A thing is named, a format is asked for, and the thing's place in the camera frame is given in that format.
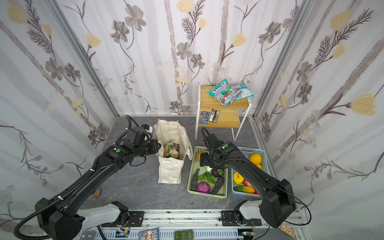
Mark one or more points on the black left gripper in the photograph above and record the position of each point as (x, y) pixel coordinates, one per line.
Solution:
(152, 147)

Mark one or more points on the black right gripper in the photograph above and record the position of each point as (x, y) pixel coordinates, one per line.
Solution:
(208, 142)

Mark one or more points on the yellow green snack bag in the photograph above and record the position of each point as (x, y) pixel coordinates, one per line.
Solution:
(168, 149)

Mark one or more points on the beige pear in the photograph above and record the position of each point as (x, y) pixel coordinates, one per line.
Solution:
(175, 154)

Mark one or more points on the cream canvas grocery bag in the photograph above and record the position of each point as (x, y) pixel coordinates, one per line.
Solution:
(170, 169)

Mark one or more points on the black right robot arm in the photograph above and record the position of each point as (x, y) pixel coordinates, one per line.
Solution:
(278, 201)

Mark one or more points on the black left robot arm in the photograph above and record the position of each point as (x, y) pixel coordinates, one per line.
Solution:
(58, 217)

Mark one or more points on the blue candy bag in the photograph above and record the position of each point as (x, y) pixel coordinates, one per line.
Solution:
(204, 117)

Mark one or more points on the light teal snack bag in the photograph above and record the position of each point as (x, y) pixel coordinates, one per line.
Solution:
(245, 92)

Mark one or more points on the mangosteen dark brown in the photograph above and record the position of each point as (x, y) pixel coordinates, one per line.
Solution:
(215, 173)

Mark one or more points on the green leafy vegetable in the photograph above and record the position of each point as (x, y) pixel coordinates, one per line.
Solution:
(207, 177)

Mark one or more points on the dark cucumber right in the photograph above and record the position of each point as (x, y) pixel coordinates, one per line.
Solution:
(219, 183)

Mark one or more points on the dark cucumber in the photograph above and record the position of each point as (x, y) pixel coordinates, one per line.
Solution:
(219, 183)
(194, 182)

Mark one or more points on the yellow bell pepper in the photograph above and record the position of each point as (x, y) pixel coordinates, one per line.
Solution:
(237, 179)

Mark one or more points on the green plastic basket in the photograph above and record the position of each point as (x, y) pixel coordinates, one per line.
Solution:
(222, 192)

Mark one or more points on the brown chocolate bar pack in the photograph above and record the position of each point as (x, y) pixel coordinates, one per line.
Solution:
(214, 116)

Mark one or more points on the yellow lemon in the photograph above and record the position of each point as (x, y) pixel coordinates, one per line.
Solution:
(256, 159)

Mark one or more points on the blue plastic basket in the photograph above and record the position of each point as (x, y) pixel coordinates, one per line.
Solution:
(247, 152)

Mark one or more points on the red apple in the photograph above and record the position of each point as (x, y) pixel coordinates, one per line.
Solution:
(246, 183)

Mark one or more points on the white wooden two-tier shelf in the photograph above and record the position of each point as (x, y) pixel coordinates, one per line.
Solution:
(232, 116)

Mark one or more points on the dark cucumber left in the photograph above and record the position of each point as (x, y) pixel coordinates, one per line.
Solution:
(194, 182)

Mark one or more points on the green orange mango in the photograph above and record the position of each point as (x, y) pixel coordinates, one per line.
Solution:
(245, 189)

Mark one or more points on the green button pad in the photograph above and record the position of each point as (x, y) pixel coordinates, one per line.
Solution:
(184, 235)

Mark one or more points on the printed card box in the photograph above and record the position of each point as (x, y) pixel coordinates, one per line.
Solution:
(152, 234)

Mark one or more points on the small wooden block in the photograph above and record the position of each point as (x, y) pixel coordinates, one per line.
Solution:
(290, 232)

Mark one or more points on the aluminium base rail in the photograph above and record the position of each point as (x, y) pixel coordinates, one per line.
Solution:
(205, 225)

